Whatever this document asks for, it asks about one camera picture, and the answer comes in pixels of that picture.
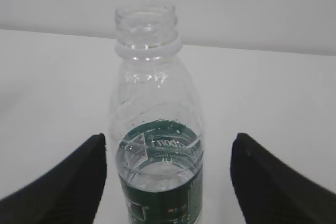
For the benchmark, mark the clear water bottle green label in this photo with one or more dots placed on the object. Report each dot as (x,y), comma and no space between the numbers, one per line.
(156,126)

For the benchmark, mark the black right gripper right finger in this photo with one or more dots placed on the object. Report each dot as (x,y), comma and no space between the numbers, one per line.
(269,191)

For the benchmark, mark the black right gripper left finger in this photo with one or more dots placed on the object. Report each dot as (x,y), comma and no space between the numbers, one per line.
(69,193)

